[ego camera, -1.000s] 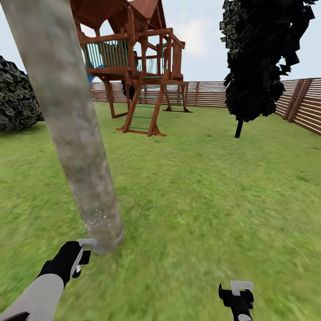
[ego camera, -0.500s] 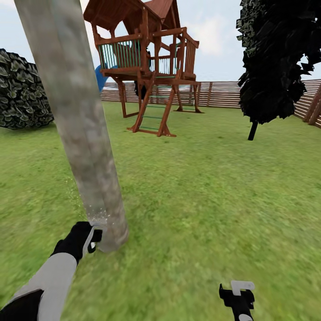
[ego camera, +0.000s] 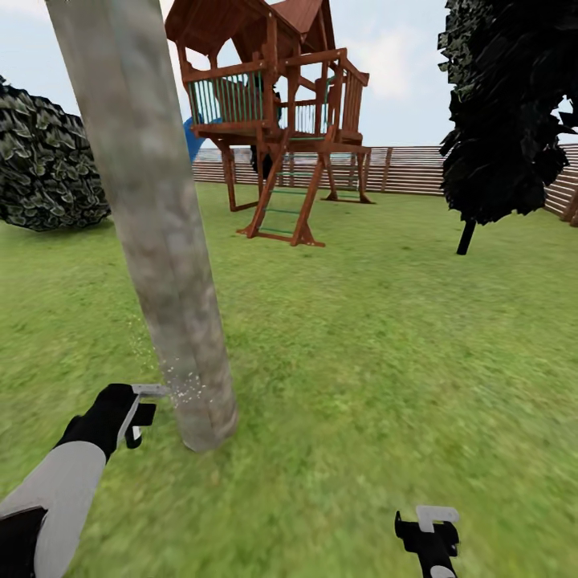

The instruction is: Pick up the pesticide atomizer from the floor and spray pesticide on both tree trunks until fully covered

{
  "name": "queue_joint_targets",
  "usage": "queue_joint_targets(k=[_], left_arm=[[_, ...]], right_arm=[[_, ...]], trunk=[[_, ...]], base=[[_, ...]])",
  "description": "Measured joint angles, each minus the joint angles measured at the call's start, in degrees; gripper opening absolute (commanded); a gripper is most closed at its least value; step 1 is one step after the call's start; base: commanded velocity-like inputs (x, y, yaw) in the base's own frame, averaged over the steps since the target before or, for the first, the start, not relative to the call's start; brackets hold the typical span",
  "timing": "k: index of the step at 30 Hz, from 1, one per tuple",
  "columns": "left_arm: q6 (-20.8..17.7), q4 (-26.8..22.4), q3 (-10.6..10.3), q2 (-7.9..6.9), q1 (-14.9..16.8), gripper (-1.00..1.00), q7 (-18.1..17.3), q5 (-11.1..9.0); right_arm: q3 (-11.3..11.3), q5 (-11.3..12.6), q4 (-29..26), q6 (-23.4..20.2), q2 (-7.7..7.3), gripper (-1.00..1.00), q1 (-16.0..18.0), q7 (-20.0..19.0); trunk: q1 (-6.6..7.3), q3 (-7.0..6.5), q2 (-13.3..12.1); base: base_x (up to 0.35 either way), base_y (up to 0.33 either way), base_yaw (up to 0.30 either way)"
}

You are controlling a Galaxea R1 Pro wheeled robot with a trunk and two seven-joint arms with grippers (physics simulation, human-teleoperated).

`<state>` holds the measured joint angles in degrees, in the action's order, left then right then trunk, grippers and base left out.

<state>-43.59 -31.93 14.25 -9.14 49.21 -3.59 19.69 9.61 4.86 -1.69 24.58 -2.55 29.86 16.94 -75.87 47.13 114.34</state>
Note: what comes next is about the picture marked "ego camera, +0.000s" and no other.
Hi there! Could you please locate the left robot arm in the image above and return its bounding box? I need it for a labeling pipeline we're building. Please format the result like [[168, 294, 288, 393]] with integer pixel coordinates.
[[0, 382, 168, 578]]

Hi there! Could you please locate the pesticide atomizer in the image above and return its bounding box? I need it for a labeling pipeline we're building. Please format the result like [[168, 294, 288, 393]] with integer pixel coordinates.
[[124, 426, 142, 449]]

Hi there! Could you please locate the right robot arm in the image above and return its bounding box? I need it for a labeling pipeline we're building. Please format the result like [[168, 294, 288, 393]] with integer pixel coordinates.
[[395, 505, 460, 578]]

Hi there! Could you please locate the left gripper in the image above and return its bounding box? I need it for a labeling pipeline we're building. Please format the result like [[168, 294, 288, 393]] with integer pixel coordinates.
[[128, 403, 156, 427]]

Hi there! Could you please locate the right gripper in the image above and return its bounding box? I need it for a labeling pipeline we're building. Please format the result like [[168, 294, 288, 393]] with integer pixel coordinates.
[[395, 511, 460, 559]]

